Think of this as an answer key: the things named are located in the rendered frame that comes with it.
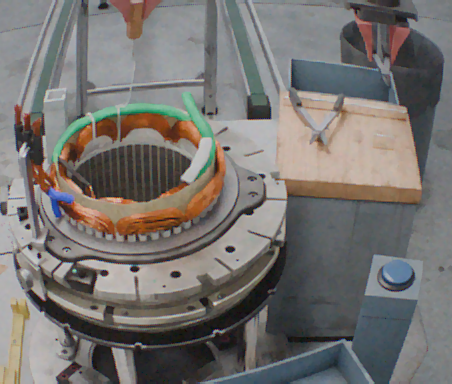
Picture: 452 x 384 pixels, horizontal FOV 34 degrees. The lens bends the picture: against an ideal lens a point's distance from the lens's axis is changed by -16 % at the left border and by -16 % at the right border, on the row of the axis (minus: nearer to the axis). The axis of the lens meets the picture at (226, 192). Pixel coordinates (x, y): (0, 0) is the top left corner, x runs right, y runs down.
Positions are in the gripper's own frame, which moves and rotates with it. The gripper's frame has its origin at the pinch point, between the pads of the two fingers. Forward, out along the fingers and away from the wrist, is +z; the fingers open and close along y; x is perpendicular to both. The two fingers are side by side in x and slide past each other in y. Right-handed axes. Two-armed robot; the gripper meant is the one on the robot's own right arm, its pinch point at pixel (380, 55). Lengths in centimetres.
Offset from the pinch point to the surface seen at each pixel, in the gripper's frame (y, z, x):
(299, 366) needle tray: 9.9, 14.1, 39.8
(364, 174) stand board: 2.8, 12.2, 9.8
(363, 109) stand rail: 1.8, 11.1, -4.0
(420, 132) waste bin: -34, 87, -124
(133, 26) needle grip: 27.7, -11.6, 19.9
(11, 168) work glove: 63, 37, -24
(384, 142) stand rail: -0.4, 11.1, 3.9
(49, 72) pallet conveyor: 67, 40, -69
